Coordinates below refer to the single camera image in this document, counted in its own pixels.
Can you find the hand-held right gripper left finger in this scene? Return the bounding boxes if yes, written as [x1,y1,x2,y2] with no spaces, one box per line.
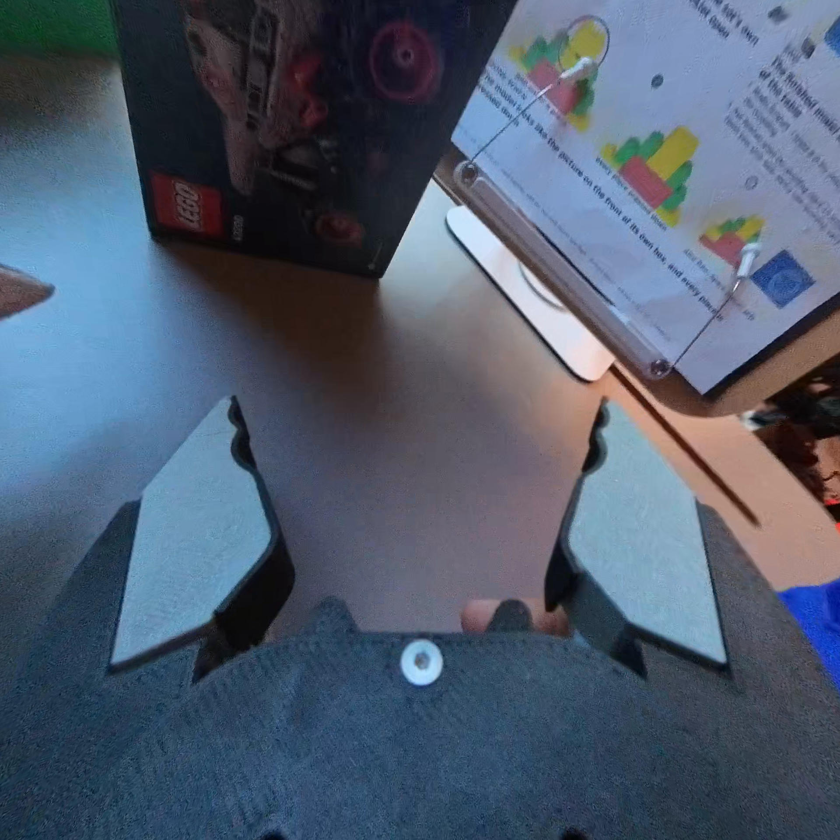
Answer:
[108,395,294,680]

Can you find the green board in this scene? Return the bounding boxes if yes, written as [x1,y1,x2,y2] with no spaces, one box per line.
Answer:
[0,0,122,60]

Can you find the black lego box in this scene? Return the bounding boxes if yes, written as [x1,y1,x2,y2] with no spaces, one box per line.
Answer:
[108,0,519,280]

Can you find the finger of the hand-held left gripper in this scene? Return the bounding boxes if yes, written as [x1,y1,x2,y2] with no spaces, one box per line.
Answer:
[0,262,56,322]

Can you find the printed instruction sheet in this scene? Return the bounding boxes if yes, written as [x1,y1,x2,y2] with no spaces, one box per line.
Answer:
[451,0,840,395]

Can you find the dark clutter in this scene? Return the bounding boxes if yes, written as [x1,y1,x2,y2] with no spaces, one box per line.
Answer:
[742,354,840,519]

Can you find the blue cloth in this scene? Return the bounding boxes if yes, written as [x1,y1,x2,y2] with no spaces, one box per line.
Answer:
[777,577,840,690]

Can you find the white stand base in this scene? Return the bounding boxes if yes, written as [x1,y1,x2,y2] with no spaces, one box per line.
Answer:
[446,206,618,382]

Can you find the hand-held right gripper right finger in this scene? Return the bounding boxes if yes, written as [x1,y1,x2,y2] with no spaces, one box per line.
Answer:
[545,397,731,678]

